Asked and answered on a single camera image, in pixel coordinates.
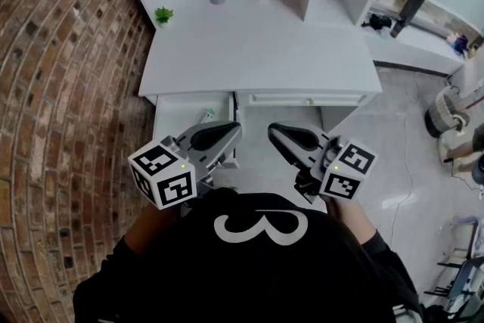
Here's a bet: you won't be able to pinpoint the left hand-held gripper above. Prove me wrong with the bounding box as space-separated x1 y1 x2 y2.
127 120 244 211

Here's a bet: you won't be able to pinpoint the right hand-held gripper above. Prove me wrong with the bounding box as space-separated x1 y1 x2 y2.
268 122 380 205

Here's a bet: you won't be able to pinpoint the green and white product box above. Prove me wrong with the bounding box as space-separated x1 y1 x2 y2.
199 107 217 125

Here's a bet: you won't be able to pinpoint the deep white drawer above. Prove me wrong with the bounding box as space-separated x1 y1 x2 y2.
152 92 241 170

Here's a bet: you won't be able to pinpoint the person's right forearm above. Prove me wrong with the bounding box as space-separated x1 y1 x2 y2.
326 196 380 247

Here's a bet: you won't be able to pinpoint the person's left forearm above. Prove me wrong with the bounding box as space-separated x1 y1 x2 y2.
123 200 187 255

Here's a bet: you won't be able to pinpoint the white desk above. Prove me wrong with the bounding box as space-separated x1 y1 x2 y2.
107 0 385 133

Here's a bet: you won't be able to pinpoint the person's black printed shirt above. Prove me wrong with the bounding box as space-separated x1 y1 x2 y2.
73 188 424 323

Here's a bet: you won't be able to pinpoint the small green potted plant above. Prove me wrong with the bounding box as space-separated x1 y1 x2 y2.
154 6 175 29

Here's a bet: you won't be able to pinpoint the white window ledge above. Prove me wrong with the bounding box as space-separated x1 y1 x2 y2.
362 22 467 77

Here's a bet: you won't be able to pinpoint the red broom stick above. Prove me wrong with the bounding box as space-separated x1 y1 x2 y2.
462 95 484 111

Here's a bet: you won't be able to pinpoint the colourful small items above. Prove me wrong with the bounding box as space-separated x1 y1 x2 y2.
445 31 484 61

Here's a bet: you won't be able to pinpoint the black metal frame chair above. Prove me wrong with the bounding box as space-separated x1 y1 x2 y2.
423 217 484 302

